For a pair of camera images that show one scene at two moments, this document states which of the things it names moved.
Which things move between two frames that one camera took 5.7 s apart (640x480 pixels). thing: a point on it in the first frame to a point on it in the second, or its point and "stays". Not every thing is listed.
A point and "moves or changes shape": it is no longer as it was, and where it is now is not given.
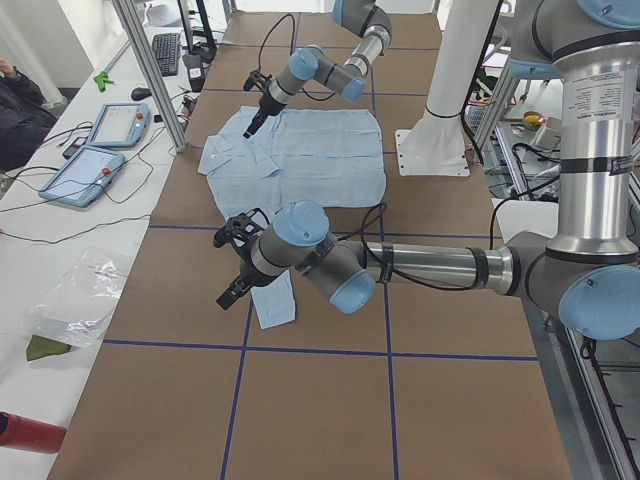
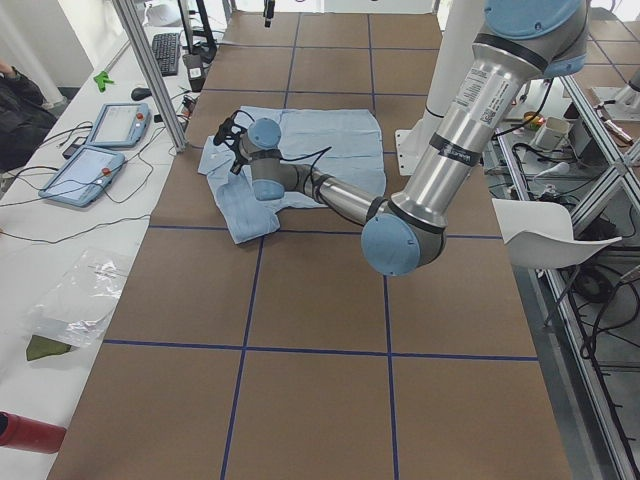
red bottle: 24,433 stays
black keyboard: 167,47 stays
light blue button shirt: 330,156 moves or changes shape
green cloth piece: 40,346 stays
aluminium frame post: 177,135 stays
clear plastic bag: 81,302 stays
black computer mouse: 140,93 stays
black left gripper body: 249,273 to 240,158
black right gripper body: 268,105 to 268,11
